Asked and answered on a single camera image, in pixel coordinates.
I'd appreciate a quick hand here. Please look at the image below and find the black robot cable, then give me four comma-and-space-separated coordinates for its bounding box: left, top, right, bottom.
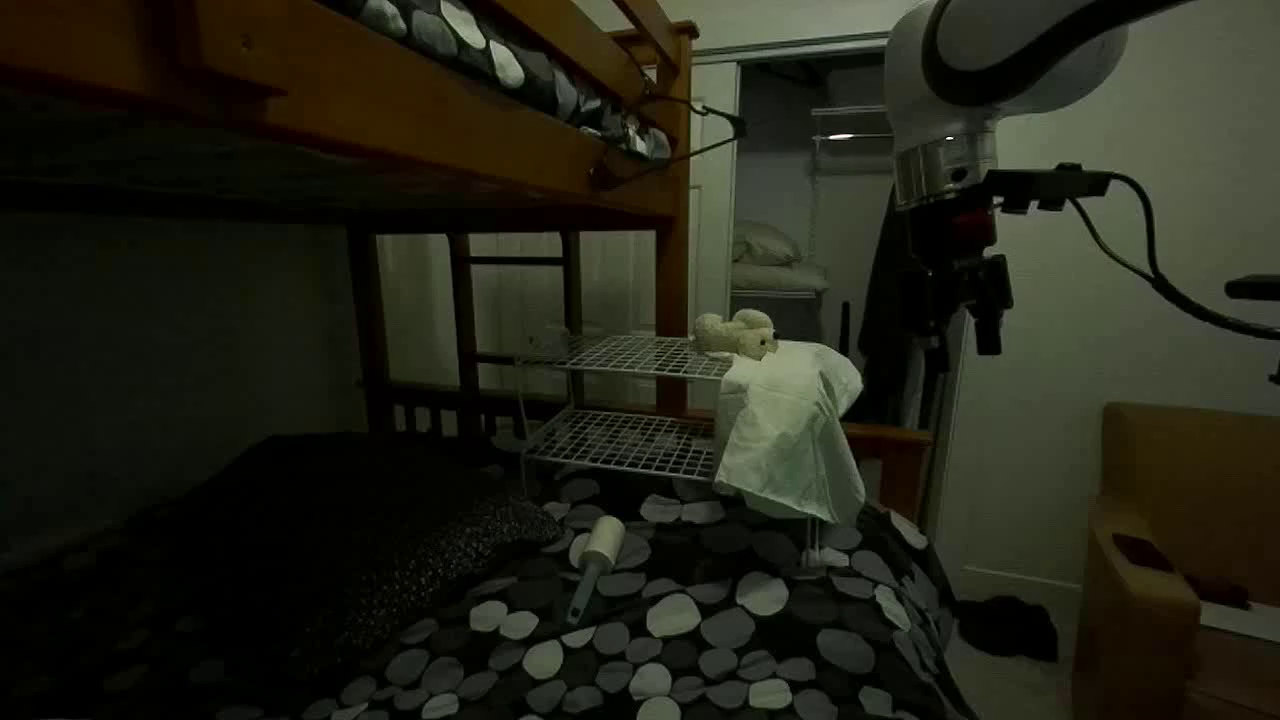
1062, 164, 1280, 343

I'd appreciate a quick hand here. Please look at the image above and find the white closet pillow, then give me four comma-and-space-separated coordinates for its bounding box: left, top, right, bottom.
728, 217, 832, 304

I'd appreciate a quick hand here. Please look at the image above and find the dark hanging garment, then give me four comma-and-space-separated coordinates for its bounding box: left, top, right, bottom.
857, 214, 934, 395

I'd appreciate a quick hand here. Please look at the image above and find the dark speckled blanket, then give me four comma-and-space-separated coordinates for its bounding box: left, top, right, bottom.
0, 433, 563, 720

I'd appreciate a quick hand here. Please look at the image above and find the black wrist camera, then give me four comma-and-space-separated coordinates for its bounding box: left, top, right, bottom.
985, 160, 1117, 217

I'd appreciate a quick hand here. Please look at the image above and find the white cloth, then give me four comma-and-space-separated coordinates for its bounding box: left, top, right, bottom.
710, 336, 871, 530

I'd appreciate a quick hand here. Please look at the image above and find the white wire rack shelf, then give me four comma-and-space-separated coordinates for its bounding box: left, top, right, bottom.
513, 327, 832, 563

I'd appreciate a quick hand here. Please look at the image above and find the cardboard box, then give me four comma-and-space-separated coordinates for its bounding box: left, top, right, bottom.
1070, 402, 1280, 720

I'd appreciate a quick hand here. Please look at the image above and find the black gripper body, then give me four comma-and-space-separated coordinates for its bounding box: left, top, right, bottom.
915, 183, 1014, 359

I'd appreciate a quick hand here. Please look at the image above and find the black rod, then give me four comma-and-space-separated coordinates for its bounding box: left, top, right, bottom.
1219, 272, 1280, 304

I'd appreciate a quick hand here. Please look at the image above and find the black duvet with grey spots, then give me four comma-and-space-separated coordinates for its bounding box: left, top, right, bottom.
210, 465, 977, 720

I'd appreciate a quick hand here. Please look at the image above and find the wooden bunk bed frame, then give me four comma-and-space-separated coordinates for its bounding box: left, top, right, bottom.
0, 0, 934, 526

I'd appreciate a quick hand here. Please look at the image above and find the spotted bunk mattress cover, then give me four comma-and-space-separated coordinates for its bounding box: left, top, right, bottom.
323, 0, 676, 164

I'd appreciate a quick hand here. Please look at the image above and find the white lint roller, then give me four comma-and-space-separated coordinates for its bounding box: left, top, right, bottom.
563, 512, 631, 630

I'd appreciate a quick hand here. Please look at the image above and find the cream plush toy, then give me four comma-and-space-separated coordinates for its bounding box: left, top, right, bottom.
689, 304, 780, 364

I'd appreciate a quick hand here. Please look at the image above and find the dark garment on floor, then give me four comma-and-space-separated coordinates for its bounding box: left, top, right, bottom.
955, 592, 1062, 669

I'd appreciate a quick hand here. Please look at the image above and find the thin black bunk cable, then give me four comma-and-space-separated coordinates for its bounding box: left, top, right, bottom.
584, 90, 748, 192

